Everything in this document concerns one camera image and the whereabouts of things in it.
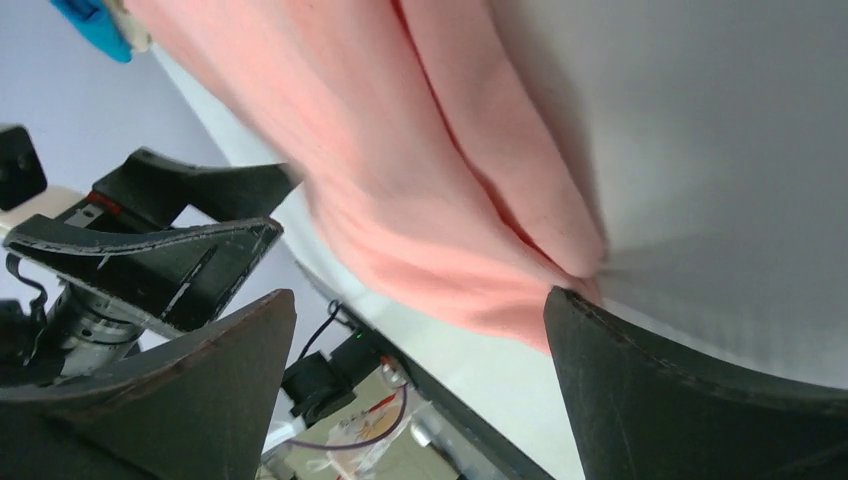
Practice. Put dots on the salmon pink t shirt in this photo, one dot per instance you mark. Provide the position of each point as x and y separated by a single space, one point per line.
427 168

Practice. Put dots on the left electronics board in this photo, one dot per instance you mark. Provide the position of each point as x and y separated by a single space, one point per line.
355 439

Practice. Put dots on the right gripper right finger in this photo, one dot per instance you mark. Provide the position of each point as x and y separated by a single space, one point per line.
642 406

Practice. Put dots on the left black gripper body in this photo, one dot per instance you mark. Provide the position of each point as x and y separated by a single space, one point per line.
79 332

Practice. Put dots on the folded blue t shirt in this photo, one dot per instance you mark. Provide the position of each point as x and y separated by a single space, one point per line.
94 22

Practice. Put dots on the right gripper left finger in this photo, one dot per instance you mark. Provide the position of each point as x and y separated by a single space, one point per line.
196 407

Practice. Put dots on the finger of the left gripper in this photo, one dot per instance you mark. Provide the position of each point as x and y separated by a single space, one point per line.
176 280
156 189

